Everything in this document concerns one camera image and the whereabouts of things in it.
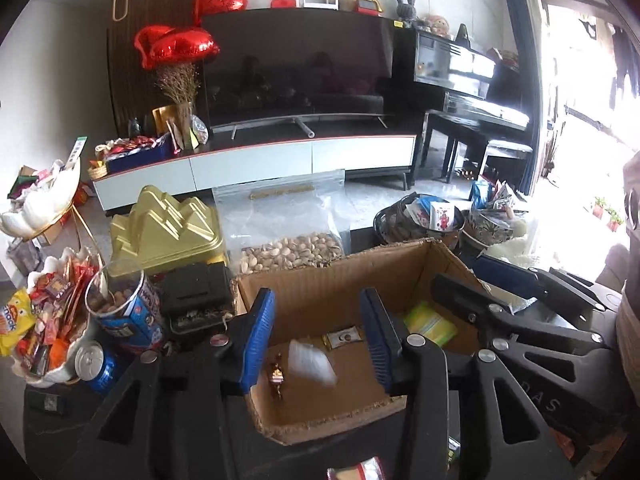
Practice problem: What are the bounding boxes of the hanging dark clothes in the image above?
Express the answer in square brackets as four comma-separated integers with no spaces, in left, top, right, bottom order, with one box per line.
[610,25,640,111]

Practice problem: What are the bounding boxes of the small brown snack packet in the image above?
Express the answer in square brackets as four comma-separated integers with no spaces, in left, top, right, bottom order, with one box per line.
[322,326,363,348]

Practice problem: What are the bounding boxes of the blue nut canister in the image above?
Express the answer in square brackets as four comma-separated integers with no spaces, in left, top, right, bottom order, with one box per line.
[84,260,166,356]

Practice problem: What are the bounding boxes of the brown cardboard box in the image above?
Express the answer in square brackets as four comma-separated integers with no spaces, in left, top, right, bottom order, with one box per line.
[232,237,521,446]

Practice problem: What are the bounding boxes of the grey plastic container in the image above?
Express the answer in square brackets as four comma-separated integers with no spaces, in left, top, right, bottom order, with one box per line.
[7,237,41,276]

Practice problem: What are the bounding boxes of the black wire basket with items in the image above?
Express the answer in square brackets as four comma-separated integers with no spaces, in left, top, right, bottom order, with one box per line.
[374,192,466,251]

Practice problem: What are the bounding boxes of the white television cabinet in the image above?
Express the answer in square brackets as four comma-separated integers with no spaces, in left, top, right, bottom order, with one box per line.
[92,132,418,211]

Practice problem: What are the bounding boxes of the heap of mixed wrappers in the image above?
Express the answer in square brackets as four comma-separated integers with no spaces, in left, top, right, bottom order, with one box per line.
[7,164,56,201]

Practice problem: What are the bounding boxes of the small plush toy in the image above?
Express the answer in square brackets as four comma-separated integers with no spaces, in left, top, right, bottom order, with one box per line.
[425,12,451,36]

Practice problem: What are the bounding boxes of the blue snack packet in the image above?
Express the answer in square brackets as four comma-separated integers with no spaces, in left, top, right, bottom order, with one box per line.
[470,180,496,211]

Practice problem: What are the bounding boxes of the gold wrapped candy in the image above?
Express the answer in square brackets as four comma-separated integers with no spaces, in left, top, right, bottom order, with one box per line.
[267,355,286,401]

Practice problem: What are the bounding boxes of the bunch of upright snack packets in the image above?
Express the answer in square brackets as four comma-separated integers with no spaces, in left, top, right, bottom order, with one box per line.
[492,180,526,221]

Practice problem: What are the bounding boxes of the small black device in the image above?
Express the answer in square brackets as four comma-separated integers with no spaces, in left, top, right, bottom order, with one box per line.
[27,392,71,416]

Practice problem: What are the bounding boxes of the pile of red snack packets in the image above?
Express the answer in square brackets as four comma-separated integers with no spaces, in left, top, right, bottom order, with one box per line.
[15,255,103,376]

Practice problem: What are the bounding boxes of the black upright piano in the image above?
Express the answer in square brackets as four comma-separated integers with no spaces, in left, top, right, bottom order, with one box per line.
[392,27,538,183]

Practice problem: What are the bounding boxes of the blue snack tray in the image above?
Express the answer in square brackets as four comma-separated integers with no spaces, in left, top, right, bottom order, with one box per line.
[105,135,173,173]

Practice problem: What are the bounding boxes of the potted plants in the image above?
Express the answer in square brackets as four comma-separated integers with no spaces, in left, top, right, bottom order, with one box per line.
[590,195,626,233]

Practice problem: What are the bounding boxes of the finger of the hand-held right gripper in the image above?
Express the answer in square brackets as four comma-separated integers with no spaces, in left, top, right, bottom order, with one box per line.
[472,255,626,313]
[432,274,617,357]

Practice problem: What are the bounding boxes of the black flat television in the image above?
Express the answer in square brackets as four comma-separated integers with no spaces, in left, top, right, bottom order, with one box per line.
[202,8,396,138]

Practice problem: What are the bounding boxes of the black plastic box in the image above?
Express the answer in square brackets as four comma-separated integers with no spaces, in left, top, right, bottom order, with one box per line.
[160,261,236,341]

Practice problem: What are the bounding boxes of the clear zip bag of pistachios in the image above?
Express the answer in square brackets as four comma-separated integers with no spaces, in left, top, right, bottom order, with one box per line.
[212,169,351,276]

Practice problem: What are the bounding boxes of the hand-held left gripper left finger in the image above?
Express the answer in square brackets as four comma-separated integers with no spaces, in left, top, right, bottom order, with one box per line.
[60,287,277,480]

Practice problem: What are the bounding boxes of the dark blue curtain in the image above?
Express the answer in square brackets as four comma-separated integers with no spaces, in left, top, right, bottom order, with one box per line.
[502,0,556,196]

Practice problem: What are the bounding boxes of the white card packet red figure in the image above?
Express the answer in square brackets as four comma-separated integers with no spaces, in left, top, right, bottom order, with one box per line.
[427,202,463,233]

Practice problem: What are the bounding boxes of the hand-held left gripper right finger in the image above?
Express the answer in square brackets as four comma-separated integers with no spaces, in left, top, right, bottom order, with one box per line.
[359,287,576,480]

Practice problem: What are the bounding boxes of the green white paper strip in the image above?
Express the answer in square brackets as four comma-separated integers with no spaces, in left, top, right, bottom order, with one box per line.
[65,137,88,171]

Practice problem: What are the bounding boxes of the black piano bench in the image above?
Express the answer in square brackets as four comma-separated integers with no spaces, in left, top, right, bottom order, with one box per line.
[482,140,533,196]

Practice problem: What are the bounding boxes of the large white shell bowl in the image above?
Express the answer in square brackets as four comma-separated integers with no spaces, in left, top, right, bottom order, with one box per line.
[12,252,108,388]

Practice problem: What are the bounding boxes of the light patterned bowl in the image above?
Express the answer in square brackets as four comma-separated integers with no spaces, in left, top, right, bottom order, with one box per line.
[460,207,531,261]

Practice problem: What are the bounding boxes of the gold mountain-shaped tin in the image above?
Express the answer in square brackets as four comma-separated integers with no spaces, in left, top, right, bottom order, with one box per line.
[109,185,228,278]

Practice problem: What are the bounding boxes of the blue soda can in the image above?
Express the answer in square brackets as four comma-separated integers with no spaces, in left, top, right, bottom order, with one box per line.
[75,341,126,396]

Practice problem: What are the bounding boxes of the red foil packet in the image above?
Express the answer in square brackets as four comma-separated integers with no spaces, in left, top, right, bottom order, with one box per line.
[326,456,386,480]

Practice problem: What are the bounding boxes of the grey bunny figure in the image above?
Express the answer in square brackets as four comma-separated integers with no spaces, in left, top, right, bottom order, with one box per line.
[395,0,418,28]

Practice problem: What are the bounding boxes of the yellow snack packet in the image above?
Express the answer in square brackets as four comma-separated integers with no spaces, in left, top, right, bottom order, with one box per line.
[0,287,38,358]

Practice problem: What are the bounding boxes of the gold gift bag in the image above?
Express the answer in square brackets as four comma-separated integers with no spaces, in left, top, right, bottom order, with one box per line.
[152,105,176,136]

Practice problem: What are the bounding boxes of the pile of red candies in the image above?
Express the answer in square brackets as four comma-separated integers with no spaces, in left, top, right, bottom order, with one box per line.
[97,136,168,158]

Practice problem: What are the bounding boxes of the small white shell bowl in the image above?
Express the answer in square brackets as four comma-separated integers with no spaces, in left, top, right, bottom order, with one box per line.
[0,159,82,238]

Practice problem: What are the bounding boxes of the vase of dried flowers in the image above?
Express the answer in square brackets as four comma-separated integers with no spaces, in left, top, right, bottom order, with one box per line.
[155,62,201,151]

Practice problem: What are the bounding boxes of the light green packet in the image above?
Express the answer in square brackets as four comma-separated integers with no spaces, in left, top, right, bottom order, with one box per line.
[402,300,458,348]

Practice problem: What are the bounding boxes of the clear plastic wrapper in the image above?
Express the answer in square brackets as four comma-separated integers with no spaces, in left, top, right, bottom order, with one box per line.
[287,338,338,388]

